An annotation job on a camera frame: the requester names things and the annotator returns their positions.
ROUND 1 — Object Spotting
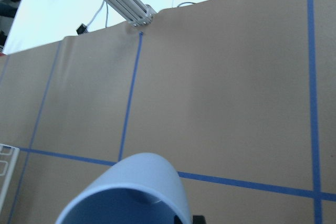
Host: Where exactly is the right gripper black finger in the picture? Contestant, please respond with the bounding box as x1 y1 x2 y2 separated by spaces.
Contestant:
192 215 205 224

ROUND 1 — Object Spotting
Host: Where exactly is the light blue plastic cup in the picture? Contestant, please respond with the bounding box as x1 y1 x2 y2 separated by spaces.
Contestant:
56 153 192 223

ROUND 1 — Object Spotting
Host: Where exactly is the small black usb device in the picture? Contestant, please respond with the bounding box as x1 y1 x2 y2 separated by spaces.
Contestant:
76 24 88 35

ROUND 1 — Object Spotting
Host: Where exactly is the white wire cup holder rack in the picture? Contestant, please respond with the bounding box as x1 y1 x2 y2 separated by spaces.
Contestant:
1 144 20 209

